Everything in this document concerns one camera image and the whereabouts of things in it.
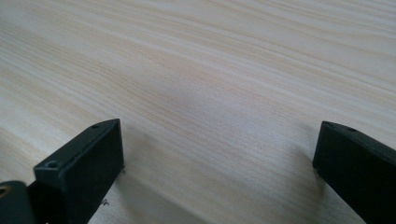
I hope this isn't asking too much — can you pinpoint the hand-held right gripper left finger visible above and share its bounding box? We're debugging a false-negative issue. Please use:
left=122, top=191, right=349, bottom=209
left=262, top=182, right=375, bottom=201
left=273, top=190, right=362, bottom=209
left=27, top=118, right=125, bottom=224

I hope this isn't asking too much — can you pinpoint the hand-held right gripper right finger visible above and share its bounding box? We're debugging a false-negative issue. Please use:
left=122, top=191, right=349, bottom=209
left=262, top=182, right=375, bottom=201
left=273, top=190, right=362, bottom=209
left=312, top=120, right=396, bottom=224

